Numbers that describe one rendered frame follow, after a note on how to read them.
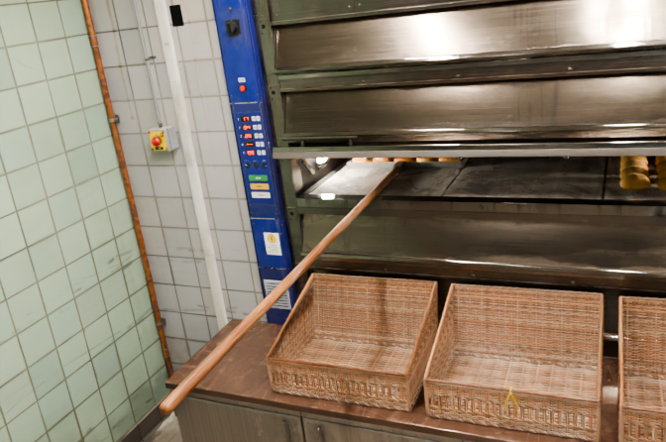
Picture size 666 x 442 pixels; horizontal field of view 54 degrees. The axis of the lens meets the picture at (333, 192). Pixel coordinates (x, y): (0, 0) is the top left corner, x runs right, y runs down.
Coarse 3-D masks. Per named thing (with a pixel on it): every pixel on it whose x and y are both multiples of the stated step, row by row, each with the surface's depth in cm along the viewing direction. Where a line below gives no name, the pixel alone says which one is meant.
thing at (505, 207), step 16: (368, 208) 261; (384, 208) 258; (400, 208) 255; (416, 208) 252; (432, 208) 249; (448, 208) 247; (464, 208) 244; (480, 208) 242; (496, 208) 239; (512, 208) 237; (528, 208) 234; (544, 208) 232; (560, 208) 230; (576, 208) 228; (592, 208) 225; (608, 208) 223; (624, 208) 221; (640, 208) 219; (656, 208) 217
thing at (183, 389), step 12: (396, 168) 286; (384, 180) 271; (372, 192) 258; (360, 204) 246; (348, 216) 236; (336, 228) 226; (324, 240) 217; (312, 252) 209; (300, 264) 201; (288, 276) 193; (276, 288) 187; (264, 300) 181; (276, 300) 184; (252, 312) 175; (264, 312) 178; (240, 324) 170; (252, 324) 172; (228, 336) 165; (240, 336) 166; (216, 348) 160; (228, 348) 161; (204, 360) 155; (216, 360) 157; (192, 372) 151; (204, 372) 152; (180, 384) 147; (192, 384) 148; (168, 396) 143; (180, 396) 144; (168, 408) 140
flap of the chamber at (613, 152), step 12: (276, 156) 252; (288, 156) 250; (300, 156) 248; (312, 156) 246; (324, 156) 244; (336, 156) 242; (348, 156) 240; (360, 156) 238; (372, 156) 236; (384, 156) 234; (396, 156) 232; (408, 156) 230; (420, 156) 228; (432, 156) 227; (444, 156) 225; (456, 156) 223; (468, 156) 221; (480, 156) 220; (492, 156) 218; (504, 156) 216; (516, 156) 215; (528, 156) 213; (540, 156) 212; (552, 156) 210; (564, 156) 209; (576, 156) 207; (588, 156) 206; (600, 156) 204; (612, 156) 203
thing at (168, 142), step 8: (152, 128) 286; (160, 128) 283; (168, 128) 282; (152, 136) 283; (160, 136) 282; (168, 136) 282; (152, 144) 285; (160, 144) 283; (168, 144) 282; (176, 144) 287
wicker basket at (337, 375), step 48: (336, 288) 273; (384, 288) 265; (432, 288) 253; (288, 336) 257; (336, 336) 275; (384, 336) 267; (432, 336) 251; (288, 384) 241; (336, 384) 233; (384, 384) 224
